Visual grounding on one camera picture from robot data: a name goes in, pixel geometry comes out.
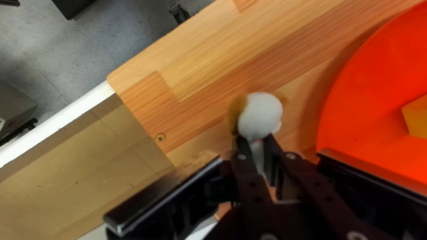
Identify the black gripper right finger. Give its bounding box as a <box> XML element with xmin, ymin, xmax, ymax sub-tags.
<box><xmin>265</xmin><ymin>134</ymin><xmax>392</xmax><ymax>240</ymax></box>

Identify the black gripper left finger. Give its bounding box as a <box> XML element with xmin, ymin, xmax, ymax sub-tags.
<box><xmin>231</xmin><ymin>135</ymin><xmax>285</xmax><ymax>240</ymax></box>

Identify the white plush doll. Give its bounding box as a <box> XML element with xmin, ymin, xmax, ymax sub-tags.
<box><xmin>236</xmin><ymin>91</ymin><xmax>284</xmax><ymax>179</ymax></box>

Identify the red round plate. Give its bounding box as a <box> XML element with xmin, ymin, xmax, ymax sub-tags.
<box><xmin>316</xmin><ymin>2</ymin><xmax>427</xmax><ymax>186</ymax></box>

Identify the yellow block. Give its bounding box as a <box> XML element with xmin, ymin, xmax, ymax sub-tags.
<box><xmin>400</xmin><ymin>94</ymin><xmax>427</xmax><ymax>141</ymax></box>

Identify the white toy sink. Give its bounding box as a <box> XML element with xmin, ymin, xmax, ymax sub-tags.
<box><xmin>0</xmin><ymin>81</ymin><xmax>177</xmax><ymax>240</ymax></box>

